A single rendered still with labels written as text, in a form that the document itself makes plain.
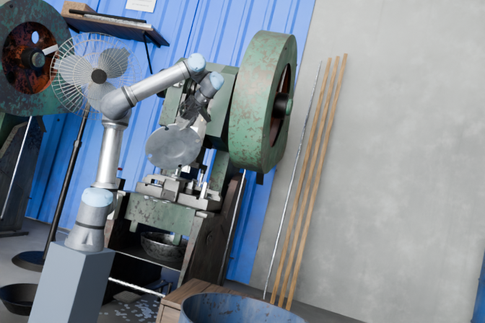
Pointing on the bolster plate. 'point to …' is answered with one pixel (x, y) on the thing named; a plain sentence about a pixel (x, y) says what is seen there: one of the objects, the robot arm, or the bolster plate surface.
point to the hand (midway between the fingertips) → (182, 127)
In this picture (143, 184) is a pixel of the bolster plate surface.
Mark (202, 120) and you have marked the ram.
